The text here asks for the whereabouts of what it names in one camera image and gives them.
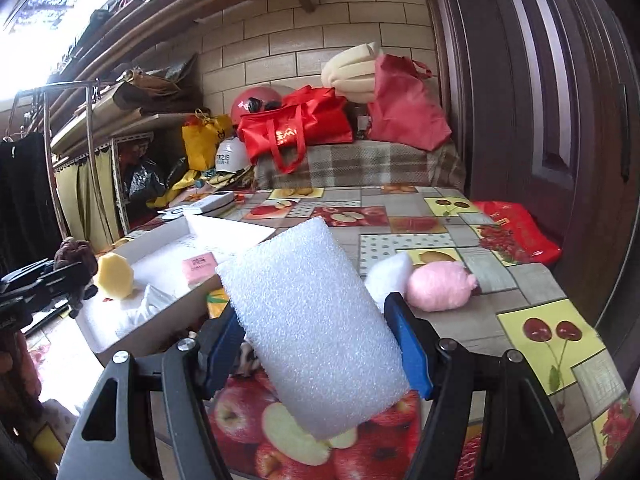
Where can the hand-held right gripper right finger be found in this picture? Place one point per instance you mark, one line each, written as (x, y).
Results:
(407, 340)

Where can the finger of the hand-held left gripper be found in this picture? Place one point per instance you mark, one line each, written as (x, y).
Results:
(62, 274)
(80, 294)

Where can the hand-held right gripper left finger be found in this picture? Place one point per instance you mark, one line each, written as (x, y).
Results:
(225, 345)

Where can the brown plush toy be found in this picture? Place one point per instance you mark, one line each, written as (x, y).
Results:
(75, 255)

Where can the pink plush ball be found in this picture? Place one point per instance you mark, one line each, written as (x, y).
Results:
(440, 287)

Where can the small white foam block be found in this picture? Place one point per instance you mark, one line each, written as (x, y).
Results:
(387, 277)

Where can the large white foam block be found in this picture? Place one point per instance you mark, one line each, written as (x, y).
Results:
(310, 320)

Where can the white cardboard box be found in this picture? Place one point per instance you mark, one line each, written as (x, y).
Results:
(165, 255)

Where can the white crumpled cloth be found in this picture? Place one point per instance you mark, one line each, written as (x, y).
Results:
(145, 307)

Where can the yellow curtain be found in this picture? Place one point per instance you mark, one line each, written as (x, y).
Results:
(85, 195)

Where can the pink card packet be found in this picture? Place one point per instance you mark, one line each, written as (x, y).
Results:
(200, 266)

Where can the black garment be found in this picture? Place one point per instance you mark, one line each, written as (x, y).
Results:
(25, 200)

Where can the black plastic bag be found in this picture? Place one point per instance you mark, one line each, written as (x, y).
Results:
(142, 180)

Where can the metal storage shelf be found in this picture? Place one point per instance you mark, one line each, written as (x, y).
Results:
(117, 150)

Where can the white device box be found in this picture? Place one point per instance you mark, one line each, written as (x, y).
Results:
(210, 204)

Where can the yellow crumpled plastic sheet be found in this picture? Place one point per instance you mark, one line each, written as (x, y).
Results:
(180, 185)

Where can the flat red printed bag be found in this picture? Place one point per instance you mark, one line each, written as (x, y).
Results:
(520, 232)

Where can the metal clothes rack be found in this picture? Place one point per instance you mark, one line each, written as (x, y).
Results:
(46, 110)

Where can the cardboard sheets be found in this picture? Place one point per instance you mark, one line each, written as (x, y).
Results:
(120, 105)

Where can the plaid blanket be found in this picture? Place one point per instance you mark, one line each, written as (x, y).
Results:
(360, 165)

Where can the white helmet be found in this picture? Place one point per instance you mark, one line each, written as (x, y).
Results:
(231, 155)

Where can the yellow shopping bag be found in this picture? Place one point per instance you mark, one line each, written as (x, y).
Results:
(200, 142)

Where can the dark brown bag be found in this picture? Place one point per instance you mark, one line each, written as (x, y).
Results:
(160, 77)

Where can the glossy red gift bag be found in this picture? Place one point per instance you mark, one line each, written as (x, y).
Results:
(300, 125)

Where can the dark red fabric tote bag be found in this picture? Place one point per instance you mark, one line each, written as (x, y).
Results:
(405, 105)

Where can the red helmet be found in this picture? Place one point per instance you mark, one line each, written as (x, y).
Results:
(250, 102)

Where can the cream foam roll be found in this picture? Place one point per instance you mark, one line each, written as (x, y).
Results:
(350, 75)

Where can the brown metal door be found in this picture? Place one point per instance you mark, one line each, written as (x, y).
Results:
(525, 85)

